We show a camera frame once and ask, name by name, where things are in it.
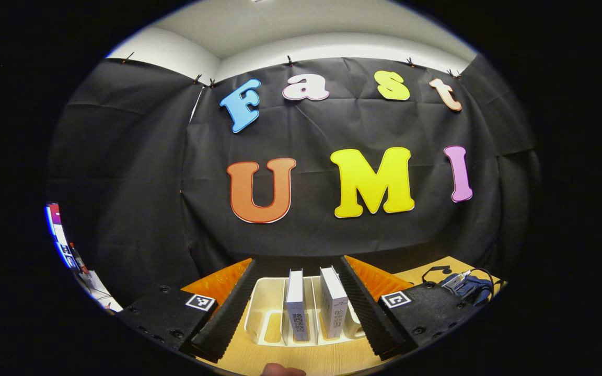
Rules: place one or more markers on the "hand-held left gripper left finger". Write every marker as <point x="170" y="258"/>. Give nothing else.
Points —
<point x="228" y="324"/>

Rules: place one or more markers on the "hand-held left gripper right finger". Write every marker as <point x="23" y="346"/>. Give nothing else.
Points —
<point x="369" y="318"/>

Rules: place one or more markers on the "grey patterned cover book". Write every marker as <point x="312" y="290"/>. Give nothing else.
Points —
<point x="335" y="308"/>

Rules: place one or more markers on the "white plastic bookshelf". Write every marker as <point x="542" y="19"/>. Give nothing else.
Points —
<point x="269" y="308"/>

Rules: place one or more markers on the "white cover book black lettering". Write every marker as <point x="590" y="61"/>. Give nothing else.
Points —
<point x="296" y="313"/>

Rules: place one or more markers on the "blue schoolbag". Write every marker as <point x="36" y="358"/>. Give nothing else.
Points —
<point x="476" y="288"/>

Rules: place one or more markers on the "colourful poster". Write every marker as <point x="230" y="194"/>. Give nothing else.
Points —
<point x="60" y="230"/>

